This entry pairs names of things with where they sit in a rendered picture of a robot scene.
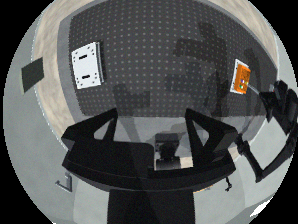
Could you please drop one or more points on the orange rectangular rack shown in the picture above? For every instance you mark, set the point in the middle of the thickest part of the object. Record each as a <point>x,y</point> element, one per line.
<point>241,70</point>

